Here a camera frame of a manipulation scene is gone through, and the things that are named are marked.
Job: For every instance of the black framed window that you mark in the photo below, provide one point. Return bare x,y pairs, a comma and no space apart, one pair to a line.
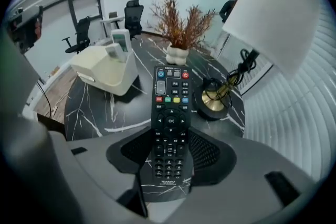
84,10

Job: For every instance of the black desk sign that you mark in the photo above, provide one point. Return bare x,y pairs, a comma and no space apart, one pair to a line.
113,15

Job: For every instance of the round black marble table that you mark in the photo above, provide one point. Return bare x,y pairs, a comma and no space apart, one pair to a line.
126,112

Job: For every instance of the white shade table lamp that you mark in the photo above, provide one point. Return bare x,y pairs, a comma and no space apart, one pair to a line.
275,21

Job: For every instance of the white power strip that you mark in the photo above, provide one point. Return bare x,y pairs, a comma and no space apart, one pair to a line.
54,110

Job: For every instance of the black office chair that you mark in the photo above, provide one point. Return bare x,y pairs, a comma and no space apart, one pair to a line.
134,15
82,34

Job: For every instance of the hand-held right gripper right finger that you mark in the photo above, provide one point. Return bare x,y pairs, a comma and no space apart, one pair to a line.
249,178

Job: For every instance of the large white remote control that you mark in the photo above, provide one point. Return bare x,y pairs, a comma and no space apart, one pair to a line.
121,39

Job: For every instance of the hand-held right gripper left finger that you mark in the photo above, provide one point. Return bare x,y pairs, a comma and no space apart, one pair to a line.
105,154

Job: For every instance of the small white remote control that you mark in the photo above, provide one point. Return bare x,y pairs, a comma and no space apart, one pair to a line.
114,52

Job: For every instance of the white desk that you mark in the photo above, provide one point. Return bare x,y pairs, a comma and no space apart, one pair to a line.
113,20

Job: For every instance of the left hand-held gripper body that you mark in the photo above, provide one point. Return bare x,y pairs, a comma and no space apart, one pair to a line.
21,36

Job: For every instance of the white plastic tray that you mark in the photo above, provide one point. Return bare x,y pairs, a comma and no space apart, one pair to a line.
105,73

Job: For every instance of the person's left hand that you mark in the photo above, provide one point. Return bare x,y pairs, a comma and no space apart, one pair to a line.
38,27

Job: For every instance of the dried plant in white vase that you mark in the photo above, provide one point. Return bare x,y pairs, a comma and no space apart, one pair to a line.
177,55

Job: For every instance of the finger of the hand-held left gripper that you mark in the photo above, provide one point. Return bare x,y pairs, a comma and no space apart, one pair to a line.
26,14

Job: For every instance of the black remote control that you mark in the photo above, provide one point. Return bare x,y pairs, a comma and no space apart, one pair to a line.
171,102

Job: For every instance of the white slatted window blinds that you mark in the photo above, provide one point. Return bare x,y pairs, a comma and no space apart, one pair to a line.
288,112

